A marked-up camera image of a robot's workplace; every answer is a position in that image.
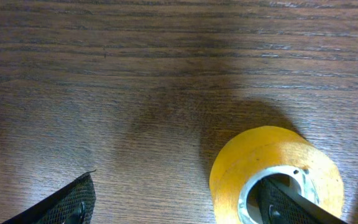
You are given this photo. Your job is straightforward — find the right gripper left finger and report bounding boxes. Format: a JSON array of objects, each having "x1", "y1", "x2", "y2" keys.
[{"x1": 3, "y1": 172, "x2": 96, "y2": 224}]

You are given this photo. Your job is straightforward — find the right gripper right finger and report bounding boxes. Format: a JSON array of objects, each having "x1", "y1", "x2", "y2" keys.
[{"x1": 257, "y1": 177, "x2": 347, "y2": 224}]

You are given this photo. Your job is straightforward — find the yellow tape roll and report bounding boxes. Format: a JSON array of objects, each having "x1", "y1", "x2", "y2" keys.
[{"x1": 209, "y1": 126, "x2": 344, "y2": 223}]

